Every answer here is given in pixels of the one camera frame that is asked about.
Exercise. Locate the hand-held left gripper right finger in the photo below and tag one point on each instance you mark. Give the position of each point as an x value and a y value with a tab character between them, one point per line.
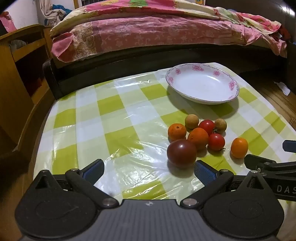
204	173

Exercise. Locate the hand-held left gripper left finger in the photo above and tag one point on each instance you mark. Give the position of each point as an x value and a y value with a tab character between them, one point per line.
94	171

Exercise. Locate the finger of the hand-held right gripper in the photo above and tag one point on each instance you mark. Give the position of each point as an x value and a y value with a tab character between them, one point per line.
290	146
263	163

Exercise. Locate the small orange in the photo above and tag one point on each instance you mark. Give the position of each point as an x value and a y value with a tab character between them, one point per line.
177	132
198	138
239	147

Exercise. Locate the large dark red tomato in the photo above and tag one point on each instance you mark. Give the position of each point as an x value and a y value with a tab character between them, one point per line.
182	153

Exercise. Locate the red cherry tomato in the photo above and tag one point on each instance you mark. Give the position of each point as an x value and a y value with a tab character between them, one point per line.
207	126
216	142

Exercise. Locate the white floral rimmed plate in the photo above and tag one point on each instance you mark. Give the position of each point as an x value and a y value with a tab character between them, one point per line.
201	83

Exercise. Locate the green checked plastic tablecloth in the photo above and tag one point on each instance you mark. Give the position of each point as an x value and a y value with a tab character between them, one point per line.
115	129

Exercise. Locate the brown longan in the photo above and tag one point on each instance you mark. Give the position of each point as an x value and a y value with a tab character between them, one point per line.
220	125
191	121

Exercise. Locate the white paper scrap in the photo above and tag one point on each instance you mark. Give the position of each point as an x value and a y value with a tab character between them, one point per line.
283	88

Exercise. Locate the wooden cabinet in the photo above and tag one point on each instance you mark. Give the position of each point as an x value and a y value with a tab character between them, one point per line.
13	92

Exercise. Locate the red cloth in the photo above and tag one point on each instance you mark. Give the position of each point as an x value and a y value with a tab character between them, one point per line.
283	32

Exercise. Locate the dark leather headboard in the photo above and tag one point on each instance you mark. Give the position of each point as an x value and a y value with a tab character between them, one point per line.
261	9

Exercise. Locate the pink floral blanket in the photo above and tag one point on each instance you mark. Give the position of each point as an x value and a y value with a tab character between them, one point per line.
148	30

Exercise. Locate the hanging pale cloth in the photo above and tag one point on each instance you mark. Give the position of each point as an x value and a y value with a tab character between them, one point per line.
49	12

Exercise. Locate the pink fabric item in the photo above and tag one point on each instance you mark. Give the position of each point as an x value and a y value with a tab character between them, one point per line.
6	22

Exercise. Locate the dark bed frame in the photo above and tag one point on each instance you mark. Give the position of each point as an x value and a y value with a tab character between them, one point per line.
69	78

